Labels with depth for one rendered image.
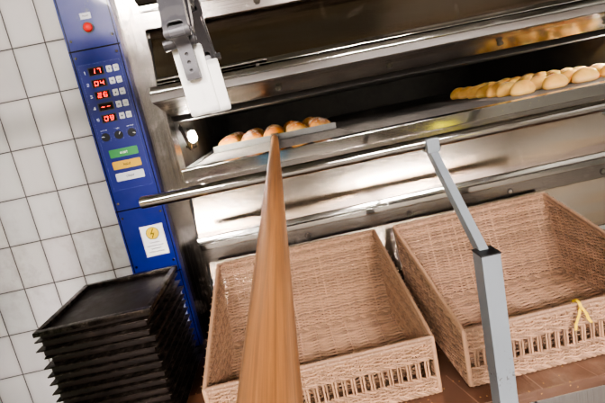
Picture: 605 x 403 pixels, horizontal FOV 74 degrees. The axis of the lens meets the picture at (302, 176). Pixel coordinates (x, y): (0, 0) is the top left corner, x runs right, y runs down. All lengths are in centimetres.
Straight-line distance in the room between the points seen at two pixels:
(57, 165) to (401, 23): 119
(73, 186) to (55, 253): 24
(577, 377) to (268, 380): 106
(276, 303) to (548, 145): 146
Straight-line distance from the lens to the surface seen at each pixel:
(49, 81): 150
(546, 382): 119
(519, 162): 158
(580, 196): 177
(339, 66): 122
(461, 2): 151
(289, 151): 134
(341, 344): 132
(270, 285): 28
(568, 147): 168
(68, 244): 156
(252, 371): 20
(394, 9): 143
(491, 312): 95
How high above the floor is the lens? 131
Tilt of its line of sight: 10 degrees down
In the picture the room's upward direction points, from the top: 12 degrees counter-clockwise
